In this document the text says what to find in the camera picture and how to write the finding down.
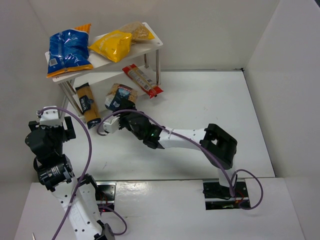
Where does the tricolour fusilli pasta bag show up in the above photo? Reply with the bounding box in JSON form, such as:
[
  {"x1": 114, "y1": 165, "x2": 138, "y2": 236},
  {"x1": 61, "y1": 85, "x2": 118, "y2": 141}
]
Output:
[{"x1": 104, "y1": 83, "x2": 138, "y2": 111}]

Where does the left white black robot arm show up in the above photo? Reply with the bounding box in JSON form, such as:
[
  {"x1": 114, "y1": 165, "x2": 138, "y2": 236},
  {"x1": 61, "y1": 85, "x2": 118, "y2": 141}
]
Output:
[{"x1": 25, "y1": 116, "x2": 115, "y2": 240}]

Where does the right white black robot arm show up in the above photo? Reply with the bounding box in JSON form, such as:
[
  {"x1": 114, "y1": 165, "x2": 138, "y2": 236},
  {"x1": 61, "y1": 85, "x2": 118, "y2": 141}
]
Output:
[{"x1": 119, "y1": 99, "x2": 238, "y2": 189}]

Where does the white two-tier metal shelf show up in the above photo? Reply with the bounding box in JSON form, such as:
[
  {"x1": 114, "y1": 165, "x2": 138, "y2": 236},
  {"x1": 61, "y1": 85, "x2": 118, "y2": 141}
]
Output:
[{"x1": 52, "y1": 22, "x2": 163, "y2": 117}]

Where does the yellow pasta bag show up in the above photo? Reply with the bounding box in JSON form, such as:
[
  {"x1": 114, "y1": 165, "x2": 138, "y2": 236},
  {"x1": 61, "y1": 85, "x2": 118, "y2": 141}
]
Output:
[{"x1": 88, "y1": 30, "x2": 132, "y2": 63}]

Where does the blue orange pasta bag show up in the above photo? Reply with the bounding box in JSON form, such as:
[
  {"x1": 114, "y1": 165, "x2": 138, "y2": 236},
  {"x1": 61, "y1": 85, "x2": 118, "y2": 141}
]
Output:
[{"x1": 46, "y1": 23, "x2": 93, "y2": 78}]

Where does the clear beige pasta bag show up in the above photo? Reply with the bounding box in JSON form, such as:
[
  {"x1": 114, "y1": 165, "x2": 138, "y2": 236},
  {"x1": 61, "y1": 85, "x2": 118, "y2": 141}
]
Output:
[{"x1": 118, "y1": 21, "x2": 155, "y2": 44}]

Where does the red spaghetti pack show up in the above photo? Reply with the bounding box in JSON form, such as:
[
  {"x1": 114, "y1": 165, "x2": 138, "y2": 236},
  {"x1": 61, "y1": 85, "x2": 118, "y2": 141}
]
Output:
[{"x1": 122, "y1": 64, "x2": 163, "y2": 98}]

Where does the la sicilia spaghetti pack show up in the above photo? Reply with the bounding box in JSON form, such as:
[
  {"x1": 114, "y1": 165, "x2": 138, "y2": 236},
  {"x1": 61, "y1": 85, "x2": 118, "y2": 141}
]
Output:
[{"x1": 75, "y1": 82, "x2": 102, "y2": 130}]

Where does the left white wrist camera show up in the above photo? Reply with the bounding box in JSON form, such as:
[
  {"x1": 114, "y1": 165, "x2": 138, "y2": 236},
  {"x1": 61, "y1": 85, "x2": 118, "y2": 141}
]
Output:
[{"x1": 39, "y1": 109, "x2": 63, "y2": 128}]

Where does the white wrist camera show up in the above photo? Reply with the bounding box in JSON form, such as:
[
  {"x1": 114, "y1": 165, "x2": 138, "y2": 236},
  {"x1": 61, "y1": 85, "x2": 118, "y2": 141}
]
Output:
[
  {"x1": 39, "y1": 109, "x2": 63, "y2": 128},
  {"x1": 102, "y1": 116, "x2": 120, "y2": 134}
]

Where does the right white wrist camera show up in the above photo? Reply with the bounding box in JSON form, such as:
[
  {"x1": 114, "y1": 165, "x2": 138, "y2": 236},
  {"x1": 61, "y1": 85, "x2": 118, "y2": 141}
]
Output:
[{"x1": 102, "y1": 116, "x2": 120, "y2": 134}]

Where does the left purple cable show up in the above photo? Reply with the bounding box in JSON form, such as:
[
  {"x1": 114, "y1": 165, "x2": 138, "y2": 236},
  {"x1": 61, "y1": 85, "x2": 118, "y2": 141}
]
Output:
[{"x1": 36, "y1": 106, "x2": 128, "y2": 240}]

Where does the purple cable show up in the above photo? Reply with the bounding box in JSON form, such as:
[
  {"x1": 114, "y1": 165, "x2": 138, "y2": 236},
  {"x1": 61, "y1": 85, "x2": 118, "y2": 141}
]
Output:
[
  {"x1": 36, "y1": 106, "x2": 128, "y2": 240},
  {"x1": 96, "y1": 109, "x2": 264, "y2": 210}
]

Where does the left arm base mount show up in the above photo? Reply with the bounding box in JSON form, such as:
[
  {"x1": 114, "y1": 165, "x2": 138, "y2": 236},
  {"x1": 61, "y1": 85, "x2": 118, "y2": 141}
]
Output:
[{"x1": 95, "y1": 181, "x2": 117, "y2": 212}]

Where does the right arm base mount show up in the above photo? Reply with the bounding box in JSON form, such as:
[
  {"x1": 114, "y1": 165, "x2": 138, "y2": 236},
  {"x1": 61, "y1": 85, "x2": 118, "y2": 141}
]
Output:
[{"x1": 202, "y1": 180, "x2": 251, "y2": 211}]

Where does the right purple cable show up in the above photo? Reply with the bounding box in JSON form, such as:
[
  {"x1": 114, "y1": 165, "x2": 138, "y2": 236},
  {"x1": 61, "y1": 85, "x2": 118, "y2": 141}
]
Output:
[{"x1": 96, "y1": 109, "x2": 264, "y2": 210}]

